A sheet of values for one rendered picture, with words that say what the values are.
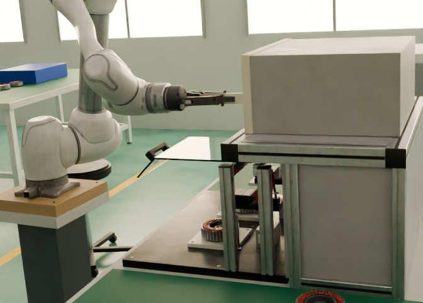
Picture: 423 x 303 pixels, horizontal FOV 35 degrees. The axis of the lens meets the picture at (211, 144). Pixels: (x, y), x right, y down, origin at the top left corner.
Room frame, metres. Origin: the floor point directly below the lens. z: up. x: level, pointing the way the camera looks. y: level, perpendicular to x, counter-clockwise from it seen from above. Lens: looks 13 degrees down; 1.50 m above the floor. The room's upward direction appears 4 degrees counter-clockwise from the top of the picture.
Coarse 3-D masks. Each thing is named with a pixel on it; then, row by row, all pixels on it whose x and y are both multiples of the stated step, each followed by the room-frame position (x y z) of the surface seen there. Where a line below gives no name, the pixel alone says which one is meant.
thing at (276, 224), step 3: (276, 222) 1.80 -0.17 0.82; (276, 225) 1.78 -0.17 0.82; (258, 228) 1.77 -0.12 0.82; (276, 228) 1.78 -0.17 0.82; (279, 228) 1.81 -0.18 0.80; (258, 231) 1.75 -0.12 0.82; (276, 231) 1.78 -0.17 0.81; (279, 231) 1.81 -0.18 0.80; (276, 234) 1.77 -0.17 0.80; (279, 234) 1.80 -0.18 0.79; (276, 237) 1.77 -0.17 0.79; (279, 237) 1.80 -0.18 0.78; (276, 240) 1.77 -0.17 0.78; (258, 243) 1.75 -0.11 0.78; (276, 243) 1.77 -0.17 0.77; (258, 246) 1.75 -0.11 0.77
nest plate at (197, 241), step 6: (240, 228) 1.89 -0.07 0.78; (246, 228) 1.88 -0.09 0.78; (198, 234) 1.85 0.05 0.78; (240, 234) 1.83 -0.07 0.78; (246, 234) 1.83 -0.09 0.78; (192, 240) 1.81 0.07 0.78; (198, 240) 1.81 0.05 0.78; (204, 240) 1.81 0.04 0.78; (240, 240) 1.79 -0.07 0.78; (192, 246) 1.79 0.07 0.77; (198, 246) 1.78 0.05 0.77; (204, 246) 1.77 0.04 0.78; (210, 246) 1.77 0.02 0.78; (216, 246) 1.76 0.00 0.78; (222, 246) 1.75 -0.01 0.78
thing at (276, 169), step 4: (272, 168) 2.03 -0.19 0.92; (276, 168) 2.03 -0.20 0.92; (276, 172) 2.02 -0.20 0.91; (256, 176) 2.01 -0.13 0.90; (276, 176) 2.01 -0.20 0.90; (252, 180) 2.05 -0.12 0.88; (256, 180) 2.01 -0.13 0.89; (276, 180) 1.98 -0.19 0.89; (280, 180) 1.98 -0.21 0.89; (252, 184) 2.02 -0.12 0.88; (256, 184) 2.01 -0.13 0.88; (276, 184) 1.99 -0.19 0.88; (280, 184) 1.98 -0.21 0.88
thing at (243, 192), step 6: (240, 192) 1.80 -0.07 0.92; (246, 192) 1.80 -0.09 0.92; (252, 192) 1.80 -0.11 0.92; (240, 198) 1.78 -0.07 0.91; (246, 198) 1.77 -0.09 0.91; (252, 198) 1.79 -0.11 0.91; (282, 198) 1.79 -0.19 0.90; (240, 204) 1.77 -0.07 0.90; (246, 204) 1.77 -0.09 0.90; (252, 204) 1.76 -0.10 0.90; (282, 204) 1.77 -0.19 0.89; (240, 210) 1.79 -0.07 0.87; (276, 210) 1.74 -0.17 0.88
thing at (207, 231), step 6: (204, 222) 1.85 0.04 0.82; (210, 222) 1.86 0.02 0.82; (216, 222) 1.87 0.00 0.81; (204, 228) 1.81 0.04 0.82; (210, 228) 1.80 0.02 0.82; (216, 228) 1.83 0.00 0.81; (204, 234) 1.81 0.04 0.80; (210, 234) 1.79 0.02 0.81; (216, 234) 1.78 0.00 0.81; (222, 234) 1.78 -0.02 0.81; (210, 240) 1.79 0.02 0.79; (216, 240) 1.78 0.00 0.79; (222, 240) 1.78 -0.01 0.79
